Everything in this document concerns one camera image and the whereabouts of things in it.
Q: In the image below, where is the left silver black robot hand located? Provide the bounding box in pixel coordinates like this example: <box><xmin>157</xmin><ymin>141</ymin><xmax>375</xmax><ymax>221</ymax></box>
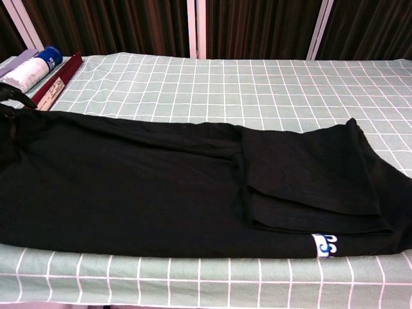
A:
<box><xmin>0</xmin><ymin>82</ymin><xmax>39</xmax><ymax>122</ymax></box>

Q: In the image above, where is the black T-shirt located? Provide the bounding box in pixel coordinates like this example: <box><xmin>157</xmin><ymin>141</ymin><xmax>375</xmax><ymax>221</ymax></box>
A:
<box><xmin>0</xmin><ymin>109</ymin><xmax>412</xmax><ymax>260</ymax></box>

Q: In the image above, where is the white bottle with blue cap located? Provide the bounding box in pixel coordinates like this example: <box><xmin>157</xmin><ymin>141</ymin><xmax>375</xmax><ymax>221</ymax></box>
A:
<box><xmin>3</xmin><ymin>46</ymin><xmax>64</xmax><ymax>95</ymax></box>

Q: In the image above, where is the long dark red box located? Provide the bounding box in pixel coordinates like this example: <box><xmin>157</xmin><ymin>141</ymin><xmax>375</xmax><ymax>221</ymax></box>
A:
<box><xmin>32</xmin><ymin>52</ymin><xmax>83</xmax><ymax>111</ymax></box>

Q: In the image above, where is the dark curtain partition panel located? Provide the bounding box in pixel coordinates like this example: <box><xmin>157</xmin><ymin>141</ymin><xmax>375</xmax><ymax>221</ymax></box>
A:
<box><xmin>19</xmin><ymin>0</ymin><xmax>197</xmax><ymax>59</ymax></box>
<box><xmin>198</xmin><ymin>0</ymin><xmax>334</xmax><ymax>61</ymax></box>
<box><xmin>0</xmin><ymin>0</ymin><xmax>42</xmax><ymax>62</ymax></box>
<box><xmin>315</xmin><ymin>0</ymin><xmax>412</xmax><ymax>62</ymax></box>

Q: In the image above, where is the green checked tablecloth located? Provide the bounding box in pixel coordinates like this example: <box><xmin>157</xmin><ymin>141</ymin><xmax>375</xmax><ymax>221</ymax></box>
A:
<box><xmin>0</xmin><ymin>53</ymin><xmax>412</xmax><ymax>309</ymax></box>

